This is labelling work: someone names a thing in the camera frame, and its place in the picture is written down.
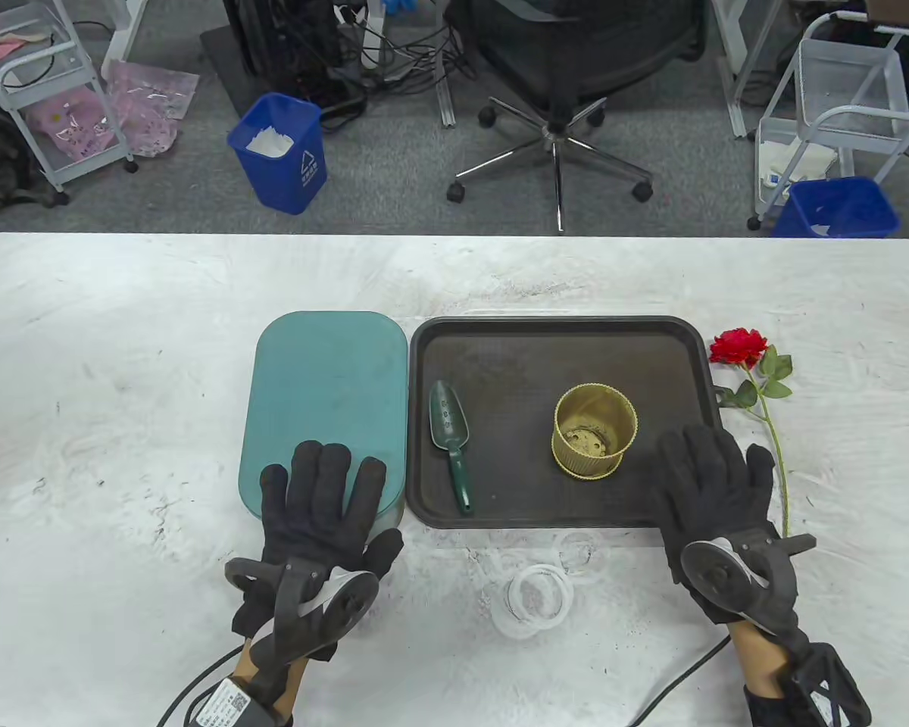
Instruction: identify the person's right hand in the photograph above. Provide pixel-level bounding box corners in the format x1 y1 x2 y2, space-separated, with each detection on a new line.
651 424 804 635

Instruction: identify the person's left hand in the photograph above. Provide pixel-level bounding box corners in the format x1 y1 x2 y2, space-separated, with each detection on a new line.
231 441 405 661

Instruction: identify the yellow ribbed flower pot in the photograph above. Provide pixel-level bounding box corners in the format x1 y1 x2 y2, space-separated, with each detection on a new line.
552 383 639 480

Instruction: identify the teal plastic bin lid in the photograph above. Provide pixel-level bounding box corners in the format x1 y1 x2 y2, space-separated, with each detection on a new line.
239 310 410 531

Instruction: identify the red artificial rose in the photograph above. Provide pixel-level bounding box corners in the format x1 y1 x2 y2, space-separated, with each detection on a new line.
708 327 795 540

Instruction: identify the green garden trowel scoop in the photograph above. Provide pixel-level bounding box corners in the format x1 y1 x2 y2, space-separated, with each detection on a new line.
429 380 476 518

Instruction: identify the person's right forearm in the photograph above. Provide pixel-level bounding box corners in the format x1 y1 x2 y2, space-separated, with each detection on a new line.
729 621 804 701

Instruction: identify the dark grey right controller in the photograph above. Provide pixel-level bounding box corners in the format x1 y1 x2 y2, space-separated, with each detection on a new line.
680 534 817 633

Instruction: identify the grey and white left controller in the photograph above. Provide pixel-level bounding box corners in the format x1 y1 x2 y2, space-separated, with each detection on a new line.
225 558 383 694

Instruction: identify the clear round plastic piece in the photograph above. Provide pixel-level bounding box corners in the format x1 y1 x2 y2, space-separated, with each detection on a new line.
557 530 599 573

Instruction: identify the black labelled wrist box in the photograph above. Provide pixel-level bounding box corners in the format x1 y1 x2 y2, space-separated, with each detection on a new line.
189 676 289 727

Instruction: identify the dark brown plastic tray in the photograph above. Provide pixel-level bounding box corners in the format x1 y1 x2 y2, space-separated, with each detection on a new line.
405 315 728 529

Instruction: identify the plain blue waste bin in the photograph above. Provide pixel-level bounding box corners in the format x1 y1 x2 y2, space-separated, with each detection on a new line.
771 176 901 239

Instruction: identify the blue bin with white symbol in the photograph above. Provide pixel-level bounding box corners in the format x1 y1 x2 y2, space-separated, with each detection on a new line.
226 92 328 216

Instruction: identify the white box in cart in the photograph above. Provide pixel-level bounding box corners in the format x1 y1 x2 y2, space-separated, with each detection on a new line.
757 136 840 190

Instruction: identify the white desk leg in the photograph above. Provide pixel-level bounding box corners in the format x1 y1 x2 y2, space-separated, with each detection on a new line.
712 0 777 139
102 0 167 80

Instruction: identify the white rolling cart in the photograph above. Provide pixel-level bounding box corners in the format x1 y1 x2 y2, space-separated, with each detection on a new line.
748 11 909 232
0 0 139 207

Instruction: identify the pink plastic bag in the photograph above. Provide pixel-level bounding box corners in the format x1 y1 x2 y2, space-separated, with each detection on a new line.
27 86 118 160
105 61 200 158

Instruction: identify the black floor mat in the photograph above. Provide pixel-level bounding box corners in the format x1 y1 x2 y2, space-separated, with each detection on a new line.
199 27 273 118

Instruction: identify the black office chair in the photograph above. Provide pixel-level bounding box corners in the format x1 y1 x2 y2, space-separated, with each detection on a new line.
445 0 709 234

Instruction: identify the black computer tower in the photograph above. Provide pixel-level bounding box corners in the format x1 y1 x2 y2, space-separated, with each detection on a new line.
223 0 345 99

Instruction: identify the white power strip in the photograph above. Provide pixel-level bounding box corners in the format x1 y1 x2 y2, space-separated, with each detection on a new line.
333 0 387 70

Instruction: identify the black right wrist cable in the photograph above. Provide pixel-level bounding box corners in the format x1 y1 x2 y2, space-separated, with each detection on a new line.
629 635 732 727

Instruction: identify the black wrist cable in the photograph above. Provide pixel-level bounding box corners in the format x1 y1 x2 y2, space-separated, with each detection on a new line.
629 635 732 727
157 644 245 727

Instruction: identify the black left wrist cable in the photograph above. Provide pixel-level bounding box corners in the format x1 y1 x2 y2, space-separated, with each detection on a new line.
157 644 245 727

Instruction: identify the black lattice wrist mount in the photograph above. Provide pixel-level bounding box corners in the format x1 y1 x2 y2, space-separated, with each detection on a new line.
742 642 872 727

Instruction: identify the aluminium rail piece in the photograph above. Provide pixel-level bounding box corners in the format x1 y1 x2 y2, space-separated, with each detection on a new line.
434 72 461 128

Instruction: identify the tangle of black cables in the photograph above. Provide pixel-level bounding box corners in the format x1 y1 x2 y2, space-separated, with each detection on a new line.
273 0 478 129

